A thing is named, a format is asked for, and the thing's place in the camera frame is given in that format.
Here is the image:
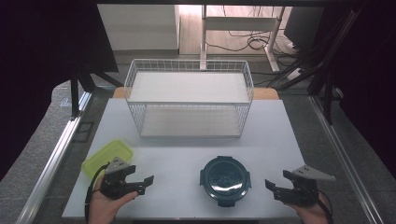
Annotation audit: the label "person's left hand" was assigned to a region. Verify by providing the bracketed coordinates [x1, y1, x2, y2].
[87, 181, 139, 224]

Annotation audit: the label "yellow-green plastic food container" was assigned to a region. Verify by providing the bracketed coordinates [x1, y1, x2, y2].
[80, 138, 135, 180]

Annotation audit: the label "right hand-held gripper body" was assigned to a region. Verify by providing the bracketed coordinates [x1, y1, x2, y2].
[279, 164, 337, 207]

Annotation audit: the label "black metal stand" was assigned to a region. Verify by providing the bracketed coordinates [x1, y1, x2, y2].
[69, 68, 124, 121]
[266, 8, 362, 126]

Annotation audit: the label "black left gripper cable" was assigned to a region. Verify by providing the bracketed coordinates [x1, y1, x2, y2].
[84, 162, 110, 224]

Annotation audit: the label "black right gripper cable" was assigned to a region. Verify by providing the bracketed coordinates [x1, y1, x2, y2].
[317, 189, 334, 224]

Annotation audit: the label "white cabinet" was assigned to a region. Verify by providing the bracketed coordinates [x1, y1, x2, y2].
[96, 4, 181, 51]

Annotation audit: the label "white power strip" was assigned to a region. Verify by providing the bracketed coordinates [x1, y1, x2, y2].
[285, 67, 303, 81]

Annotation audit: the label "white wire rack shelf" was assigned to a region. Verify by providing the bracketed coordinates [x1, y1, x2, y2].
[123, 58, 255, 139]

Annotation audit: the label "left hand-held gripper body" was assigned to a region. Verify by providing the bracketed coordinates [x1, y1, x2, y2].
[99, 157, 134, 201]

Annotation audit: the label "person's right hand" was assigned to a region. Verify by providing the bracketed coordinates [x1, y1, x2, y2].
[284, 198, 332, 224]

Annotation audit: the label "black floor cables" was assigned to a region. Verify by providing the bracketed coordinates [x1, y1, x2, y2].
[205, 5, 301, 58]

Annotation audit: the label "round glass container dark lid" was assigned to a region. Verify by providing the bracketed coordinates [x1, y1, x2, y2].
[199, 155, 252, 208]

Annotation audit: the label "black curtain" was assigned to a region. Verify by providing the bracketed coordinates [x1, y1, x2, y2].
[323, 0, 396, 180]
[0, 0, 120, 182]

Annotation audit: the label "aluminium rail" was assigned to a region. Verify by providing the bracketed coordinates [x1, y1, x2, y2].
[15, 91, 93, 224]
[309, 94, 385, 224]

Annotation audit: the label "white desk frame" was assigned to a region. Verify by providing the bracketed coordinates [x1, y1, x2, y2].
[200, 4, 286, 73]

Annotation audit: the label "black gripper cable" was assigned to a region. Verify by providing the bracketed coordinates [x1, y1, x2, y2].
[317, 189, 334, 224]
[84, 162, 110, 224]

